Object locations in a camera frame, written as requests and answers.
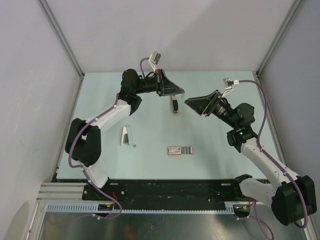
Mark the left aluminium frame post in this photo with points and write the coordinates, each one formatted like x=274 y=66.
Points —
x=49 y=15

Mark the red white staple box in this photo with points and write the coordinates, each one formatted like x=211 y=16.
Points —
x=180 y=150

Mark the black silver stapler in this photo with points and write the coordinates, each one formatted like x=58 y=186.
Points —
x=174 y=105

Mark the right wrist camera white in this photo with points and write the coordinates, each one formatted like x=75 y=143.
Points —
x=229 y=86

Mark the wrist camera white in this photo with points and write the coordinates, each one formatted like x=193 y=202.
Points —
x=229 y=86
x=154 y=60

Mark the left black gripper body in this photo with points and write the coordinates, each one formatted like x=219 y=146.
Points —
x=159 y=85

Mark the front aluminium rail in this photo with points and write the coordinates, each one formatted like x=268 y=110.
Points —
x=86 y=192

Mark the aluminium frame post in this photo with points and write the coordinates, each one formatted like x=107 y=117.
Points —
x=280 y=34
x=49 y=15

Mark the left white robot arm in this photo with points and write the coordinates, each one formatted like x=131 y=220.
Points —
x=84 y=140

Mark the right aluminium frame post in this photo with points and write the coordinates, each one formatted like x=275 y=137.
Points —
x=280 y=34

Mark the right aluminium side rail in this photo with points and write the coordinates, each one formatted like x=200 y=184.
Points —
x=271 y=122

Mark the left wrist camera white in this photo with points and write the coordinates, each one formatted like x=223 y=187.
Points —
x=154 y=60

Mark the grey cable duct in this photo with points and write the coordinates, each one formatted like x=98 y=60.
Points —
x=101 y=208

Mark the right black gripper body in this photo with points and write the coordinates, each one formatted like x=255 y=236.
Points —
x=212 y=105

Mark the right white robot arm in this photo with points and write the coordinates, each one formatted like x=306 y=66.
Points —
x=291 y=197

